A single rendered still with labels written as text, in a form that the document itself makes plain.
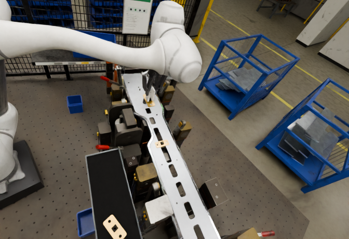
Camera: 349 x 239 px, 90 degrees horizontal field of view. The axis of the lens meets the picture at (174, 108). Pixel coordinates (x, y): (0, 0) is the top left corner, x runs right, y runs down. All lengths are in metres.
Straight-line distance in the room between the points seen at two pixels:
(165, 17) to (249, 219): 1.33
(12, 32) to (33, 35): 0.04
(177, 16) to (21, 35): 0.43
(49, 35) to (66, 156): 0.91
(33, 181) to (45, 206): 0.15
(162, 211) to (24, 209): 0.77
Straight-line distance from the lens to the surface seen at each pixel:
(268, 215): 1.60
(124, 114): 0.92
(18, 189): 1.27
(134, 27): 1.67
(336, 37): 8.36
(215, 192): 1.03
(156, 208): 0.83
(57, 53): 1.59
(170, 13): 0.61
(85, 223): 1.23
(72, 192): 1.28
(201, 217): 1.00
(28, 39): 0.64
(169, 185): 0.98
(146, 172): 0.89
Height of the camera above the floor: 1.90
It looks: 45 degrees down
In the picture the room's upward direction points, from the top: 22 degrees clockwise
